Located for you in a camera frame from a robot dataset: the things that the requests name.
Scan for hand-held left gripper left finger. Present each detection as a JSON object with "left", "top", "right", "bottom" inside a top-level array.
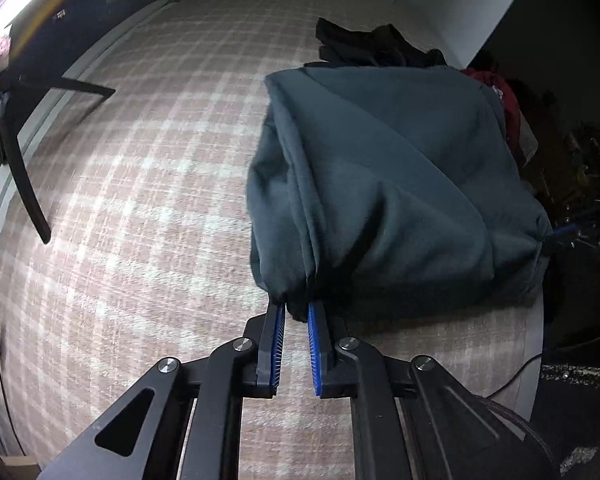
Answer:
[{"left": 37, "top": 300, "right": 287, "bottom": 480}]

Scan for dark grey pants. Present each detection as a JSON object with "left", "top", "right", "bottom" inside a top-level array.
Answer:
[{"left": 245, "top": 62, "right": 553, "bottom": 323}]

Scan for plaid bed sheet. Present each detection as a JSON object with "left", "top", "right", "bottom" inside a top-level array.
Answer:
[{"left": 0, "top": 0, "right": 546, "bottom": 480}]

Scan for red cloth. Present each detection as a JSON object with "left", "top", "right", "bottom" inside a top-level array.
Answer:
[{"left": 462, "top": 67, "right": 526, "bottom": 161}]

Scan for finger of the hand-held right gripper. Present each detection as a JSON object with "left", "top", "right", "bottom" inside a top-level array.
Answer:
[{"left": 542, "top": 225, "right": 581, "bottom": 253}]

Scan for person's black sparkly clothing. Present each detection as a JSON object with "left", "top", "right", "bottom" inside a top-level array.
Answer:
[{"left": 530, "top": 360, "right": 600, "bottom": 480}]

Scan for dark window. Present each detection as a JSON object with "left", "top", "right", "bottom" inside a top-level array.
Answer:
[{"left": 10, "top": 0, "right": 183, "bottom": 81}]

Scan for black clothes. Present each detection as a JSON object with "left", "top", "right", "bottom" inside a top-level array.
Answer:
[{"left": 315, "top": 16, "right": 448, "bottom": 68}]

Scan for black braided cable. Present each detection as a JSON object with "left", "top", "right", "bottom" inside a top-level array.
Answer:
[{"left": 472, "top": 395, "right": 563, "bottom": 476}]

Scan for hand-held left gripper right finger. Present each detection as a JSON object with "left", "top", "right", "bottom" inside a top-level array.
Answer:
[{"left": 306, "top": 300, "right": 561, "bottom": 480}]

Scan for black tripod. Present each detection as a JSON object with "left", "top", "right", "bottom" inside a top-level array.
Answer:
[{"left": 0, "top": 72, "right": 117, "bottom": 246}]

